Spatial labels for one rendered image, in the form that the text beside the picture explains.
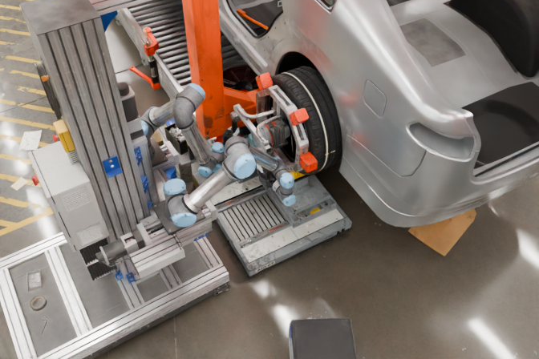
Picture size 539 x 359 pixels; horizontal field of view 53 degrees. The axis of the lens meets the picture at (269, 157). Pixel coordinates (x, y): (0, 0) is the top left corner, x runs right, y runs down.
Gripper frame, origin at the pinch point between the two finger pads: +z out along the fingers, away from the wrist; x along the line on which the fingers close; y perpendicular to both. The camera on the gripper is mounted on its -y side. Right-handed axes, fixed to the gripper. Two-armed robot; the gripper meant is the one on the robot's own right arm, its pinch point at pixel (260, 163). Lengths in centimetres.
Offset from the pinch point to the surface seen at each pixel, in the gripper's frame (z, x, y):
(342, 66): -11, -42, 64
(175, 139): 68, 29, -26
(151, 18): 264, -23, -59
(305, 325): -82, 15, -49
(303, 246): -22, -22, -76
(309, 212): -4, -37, -68
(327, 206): -7, -51, -66
